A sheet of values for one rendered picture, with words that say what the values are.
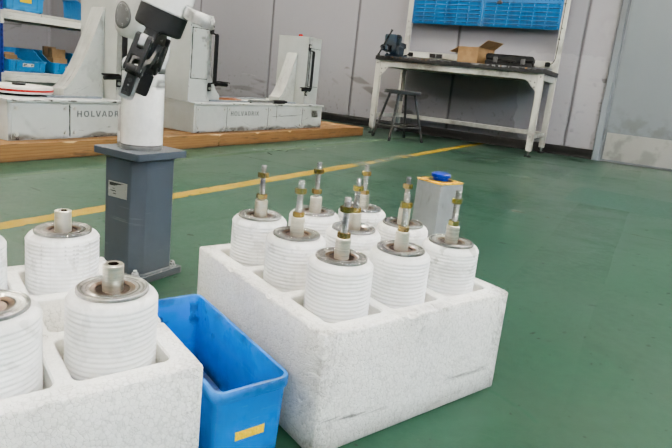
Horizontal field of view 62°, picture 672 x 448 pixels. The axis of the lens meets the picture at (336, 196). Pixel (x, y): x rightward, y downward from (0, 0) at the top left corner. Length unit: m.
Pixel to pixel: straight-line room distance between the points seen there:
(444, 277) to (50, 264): 0.59
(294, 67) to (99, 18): 1.83
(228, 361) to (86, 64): 2.53
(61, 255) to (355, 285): 0.40
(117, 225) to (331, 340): 0.74
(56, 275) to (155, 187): 0.52
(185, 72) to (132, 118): 2.33
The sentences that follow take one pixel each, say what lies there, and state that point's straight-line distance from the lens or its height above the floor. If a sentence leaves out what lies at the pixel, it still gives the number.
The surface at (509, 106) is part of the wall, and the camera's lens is 5.97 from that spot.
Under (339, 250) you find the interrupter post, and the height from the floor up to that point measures 0.26.
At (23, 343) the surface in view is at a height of 0.23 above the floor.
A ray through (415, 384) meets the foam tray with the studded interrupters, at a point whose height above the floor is 0.06.
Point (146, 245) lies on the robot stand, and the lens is 1.34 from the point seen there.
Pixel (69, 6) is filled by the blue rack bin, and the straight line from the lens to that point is 6.71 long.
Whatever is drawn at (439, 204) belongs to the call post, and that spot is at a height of 0.27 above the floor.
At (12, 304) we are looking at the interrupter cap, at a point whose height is 0.25.
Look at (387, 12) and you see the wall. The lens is 6.50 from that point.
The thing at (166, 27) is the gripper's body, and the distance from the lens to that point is 0.94.
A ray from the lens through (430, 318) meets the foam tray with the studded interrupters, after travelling 0.87.
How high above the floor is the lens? 0.50
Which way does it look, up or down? 12 degrees down
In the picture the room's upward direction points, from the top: 6 degrees clockwise
